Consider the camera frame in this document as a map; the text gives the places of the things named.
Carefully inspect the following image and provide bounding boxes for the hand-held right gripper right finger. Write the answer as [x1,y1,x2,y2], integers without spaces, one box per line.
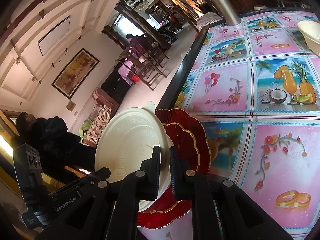
[169,146,293,240]

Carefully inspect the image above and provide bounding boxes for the person's left forearm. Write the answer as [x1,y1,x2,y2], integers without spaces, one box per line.
[15,111,97,172]

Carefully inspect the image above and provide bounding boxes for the red plate with white sticker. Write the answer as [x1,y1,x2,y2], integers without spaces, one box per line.
[144,122,200,214]

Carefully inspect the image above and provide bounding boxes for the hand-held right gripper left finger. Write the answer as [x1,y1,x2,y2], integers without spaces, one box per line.
[35,146,161,240]

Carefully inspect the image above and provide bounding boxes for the sofa with patterned cover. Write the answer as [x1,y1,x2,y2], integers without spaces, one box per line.
[82,87,120,148]

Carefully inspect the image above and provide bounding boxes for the red plate with gold print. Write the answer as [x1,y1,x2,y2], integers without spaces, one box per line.
[137,107,212,229]

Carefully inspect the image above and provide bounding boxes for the striped white bedding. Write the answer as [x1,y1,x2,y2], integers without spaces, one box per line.
[197,12,223,32]

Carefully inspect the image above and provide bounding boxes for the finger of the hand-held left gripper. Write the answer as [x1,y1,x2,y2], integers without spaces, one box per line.
[75,167,111,189]

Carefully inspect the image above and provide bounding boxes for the printed pink tablecloth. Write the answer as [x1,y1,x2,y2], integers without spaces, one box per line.
[140,10,320,240]

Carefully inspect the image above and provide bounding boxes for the white bowl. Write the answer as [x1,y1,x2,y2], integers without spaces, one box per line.
[297,20,320,55]
[94,102,174,212]

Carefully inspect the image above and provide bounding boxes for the framed wall painting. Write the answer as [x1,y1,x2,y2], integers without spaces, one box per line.
[52,49,100,100]

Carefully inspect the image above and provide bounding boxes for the table with pink cloth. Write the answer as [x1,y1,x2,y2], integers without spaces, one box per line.
[117,60,137,80]

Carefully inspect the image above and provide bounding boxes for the small steel thermos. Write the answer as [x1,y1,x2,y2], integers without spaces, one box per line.
[209,0,241,26]

